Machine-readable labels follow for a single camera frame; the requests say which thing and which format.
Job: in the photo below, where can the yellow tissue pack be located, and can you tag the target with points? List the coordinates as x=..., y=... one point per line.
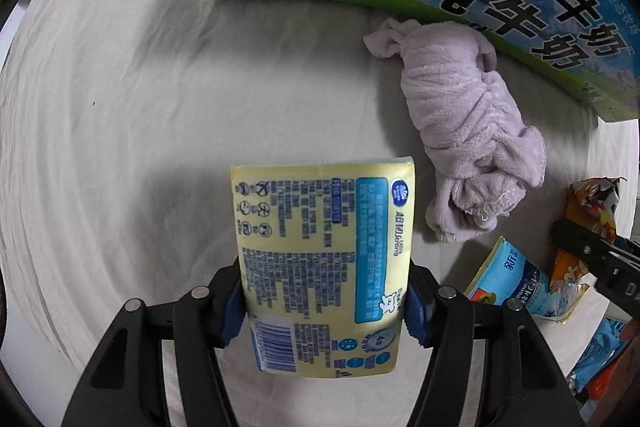
x=320, y=267

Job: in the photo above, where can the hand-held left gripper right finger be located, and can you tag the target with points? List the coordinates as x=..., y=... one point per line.
x=416, y=316

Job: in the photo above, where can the orange snack bag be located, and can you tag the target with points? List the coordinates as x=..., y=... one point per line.
x=592, y=227

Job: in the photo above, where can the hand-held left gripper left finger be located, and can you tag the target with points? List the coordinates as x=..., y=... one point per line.
x=231, y=313

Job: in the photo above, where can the blue snack packet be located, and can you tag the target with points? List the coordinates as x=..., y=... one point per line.
x=520, y=282

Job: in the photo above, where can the blue orange wrapper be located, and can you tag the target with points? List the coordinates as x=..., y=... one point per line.
x=600, y=357

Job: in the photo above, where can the purple towel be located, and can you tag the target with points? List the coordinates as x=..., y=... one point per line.
x=462, y=127

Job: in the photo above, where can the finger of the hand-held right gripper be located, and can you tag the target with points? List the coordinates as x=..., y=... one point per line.
x=597, y=257

